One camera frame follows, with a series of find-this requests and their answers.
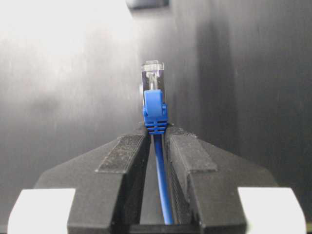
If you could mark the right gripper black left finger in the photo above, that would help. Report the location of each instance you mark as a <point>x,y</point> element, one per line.
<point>109,183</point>

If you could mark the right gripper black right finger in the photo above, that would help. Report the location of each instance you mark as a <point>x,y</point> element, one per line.
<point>204,181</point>

